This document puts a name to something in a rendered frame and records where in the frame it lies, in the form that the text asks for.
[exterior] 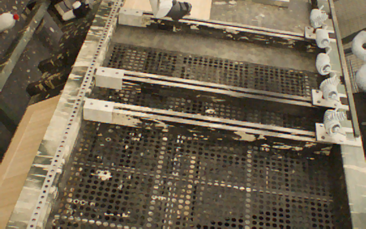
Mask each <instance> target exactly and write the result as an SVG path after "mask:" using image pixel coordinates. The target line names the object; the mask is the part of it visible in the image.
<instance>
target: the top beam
mask: <svg viewBox="0 0 366 229"><path fill-rule="evenodd" d="M311 3H312V9H313V10H314V9H318V10H319V9H320V8H321V7H322V6H324V7H323V8H322V9H321V10H320V12H321V13H322V14H323V13H324V15H327V13H328V12H330V9H329V3H328V0H311ZM323 24H327V29H326V30H330V31H334V29H333V23H332V19H329V18H328V17H327V18H326V20H324V22H323ZM329 46H330V47H331V52H330V53H329V54H328V56H329V59H330V62H329V64H331V71H333V72H336V77H337V78H338V80H340V76H342V71H341V65H340V61H339V52H338V48H337V43H332V42H329ZM329 50H330V48H329V47H328V46H327V47H325V48H320V47H319V46H318V52H319V54H327V52H328V51H329ZM334 75H335V74H333V73H330V72H329V73H328V74H326V75H322V78H323V81H324V80H326V79H330V78H331V79H332V77H333V76H334ZM336 77H335V80H336ZM337 92H338V94H346V91H345V87H344V85H343V84H341V82H340V81H339V83H338V84H337ZM339 124H341V127H345V128H352V124H351V120H347V117H345V119H343V121H339ZM345 134H346V135H347V136H346V140H349V141H356V138H355V137H354V134H353V133H347V132H345ZM359 137H360V141H361V136H359ZM332 148H333V160H334V165H335V173H336V178H337V191H338V196H339V204H340V209H341V221H342V229H366V163H365V157H364V154H363V145H362V142H361V147H358V146H348V145H342V144H337V143H333V146H332Z"/></svg>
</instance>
